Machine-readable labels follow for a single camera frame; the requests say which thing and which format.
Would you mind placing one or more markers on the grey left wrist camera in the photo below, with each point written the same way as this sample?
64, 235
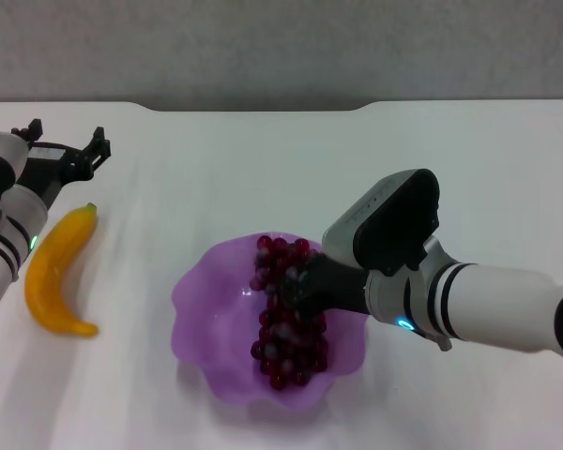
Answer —
0, 145

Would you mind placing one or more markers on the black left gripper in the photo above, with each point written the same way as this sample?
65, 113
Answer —
44, 166

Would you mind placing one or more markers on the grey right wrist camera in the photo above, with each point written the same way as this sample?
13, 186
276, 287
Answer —
384, 220

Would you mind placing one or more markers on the purple wavy plastic bowl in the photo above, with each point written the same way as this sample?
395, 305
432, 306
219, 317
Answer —
211, 319

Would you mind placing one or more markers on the yellow plastic banana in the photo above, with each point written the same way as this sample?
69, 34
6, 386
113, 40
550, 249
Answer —
47, 272

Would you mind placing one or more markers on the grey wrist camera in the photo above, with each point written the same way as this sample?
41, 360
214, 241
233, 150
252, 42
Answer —
384, 220
0, 145

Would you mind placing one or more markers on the red grape bunch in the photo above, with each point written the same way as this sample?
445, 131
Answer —
281, 347

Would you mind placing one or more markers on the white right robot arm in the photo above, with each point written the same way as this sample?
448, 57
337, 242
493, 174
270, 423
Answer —
497, 304

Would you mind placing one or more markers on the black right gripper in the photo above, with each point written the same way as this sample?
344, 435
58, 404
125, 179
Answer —
338, 286

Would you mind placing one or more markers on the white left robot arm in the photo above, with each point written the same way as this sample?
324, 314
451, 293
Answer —
0, 262

